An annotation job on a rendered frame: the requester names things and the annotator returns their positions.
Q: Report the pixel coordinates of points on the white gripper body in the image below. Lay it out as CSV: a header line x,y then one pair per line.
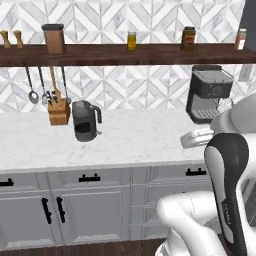
x,y
195,138

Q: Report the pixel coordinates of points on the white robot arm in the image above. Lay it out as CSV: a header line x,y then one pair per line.
x,y
226,166

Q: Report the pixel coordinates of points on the grey drawer front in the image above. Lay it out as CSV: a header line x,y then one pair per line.
x,y
110,178
156,193
160,173
26,181
143,215
143,231

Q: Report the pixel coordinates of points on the black coffee machine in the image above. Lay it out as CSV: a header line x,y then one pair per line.
x,y
208,88

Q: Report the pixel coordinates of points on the brown jar with dark lid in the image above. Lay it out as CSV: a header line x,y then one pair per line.
x,y
188,39

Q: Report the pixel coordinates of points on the red and white bottle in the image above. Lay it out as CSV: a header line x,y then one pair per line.
x,y
240,40

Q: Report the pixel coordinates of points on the dark grey electric kettle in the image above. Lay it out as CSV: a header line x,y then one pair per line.
x,y
85,121

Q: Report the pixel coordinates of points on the yellow jar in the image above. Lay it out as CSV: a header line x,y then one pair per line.
x,y
132,41

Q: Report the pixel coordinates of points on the grey cupboard door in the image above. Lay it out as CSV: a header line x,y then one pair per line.
x,y
20,220
96,213

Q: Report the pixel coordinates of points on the wooden knife block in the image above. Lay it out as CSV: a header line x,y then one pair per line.
x,y
59,113

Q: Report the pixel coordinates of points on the hanging metal spoon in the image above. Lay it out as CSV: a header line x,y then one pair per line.
x,y
65,86

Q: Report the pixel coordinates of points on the hanging wooden spatula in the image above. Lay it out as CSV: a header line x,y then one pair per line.
x,y
55,85

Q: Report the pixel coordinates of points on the hanging metal ladle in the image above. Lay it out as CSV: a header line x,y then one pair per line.
x,y
33,96

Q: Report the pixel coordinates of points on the brown canister with black lid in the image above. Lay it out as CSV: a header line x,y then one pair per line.
x,y
53,39

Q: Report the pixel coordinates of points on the white wall socket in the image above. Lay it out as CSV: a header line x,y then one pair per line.
x,y
245,72

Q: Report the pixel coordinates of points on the dark wooden wall shelf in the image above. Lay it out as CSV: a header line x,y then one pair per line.
x,y
133,55

